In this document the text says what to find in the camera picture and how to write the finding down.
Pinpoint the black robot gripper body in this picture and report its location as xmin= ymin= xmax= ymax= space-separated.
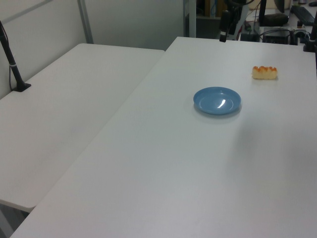
xmin=227 ymin=0 xmax=245 ymax=28

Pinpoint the orange glazed bread loaf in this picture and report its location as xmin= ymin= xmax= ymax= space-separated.
xmin=252 ymin=65 xmax=278 ymax=81

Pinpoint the black upright pole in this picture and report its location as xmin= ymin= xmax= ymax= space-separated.
xmin=258 ymin=0 xmax=267 ymax=26

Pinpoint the dark brown pouch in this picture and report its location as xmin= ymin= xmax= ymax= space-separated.
xmin=263 ymin=13 xmax=290 ymax=27

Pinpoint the black electronics box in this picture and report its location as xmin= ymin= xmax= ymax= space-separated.
xmin=262 ymin=29 xmax=291 ymax=45

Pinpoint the black keyboard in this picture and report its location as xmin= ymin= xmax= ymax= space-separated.
xmin=290 ymin=5 xmax=316 ymax=25

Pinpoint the blue round plate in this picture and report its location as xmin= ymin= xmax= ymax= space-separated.
xmin=193 ymin=86 xmax=242 ymax=116

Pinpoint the white side table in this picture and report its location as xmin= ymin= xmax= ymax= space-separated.
xmin=0 ymin=43 xmax=166 ymax=209

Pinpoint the black camera stand clamp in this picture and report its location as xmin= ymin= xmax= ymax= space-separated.
xmin=303 ymin=14 xmax=317 ymax=53

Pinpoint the grey metal frame post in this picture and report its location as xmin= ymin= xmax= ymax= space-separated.
xmin=77 ymin=0 xmax=94 ymax=44

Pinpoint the black camera stand with cable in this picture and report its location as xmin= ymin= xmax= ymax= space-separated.
xmin=0 ymin=20 xmax=32 ymax=93

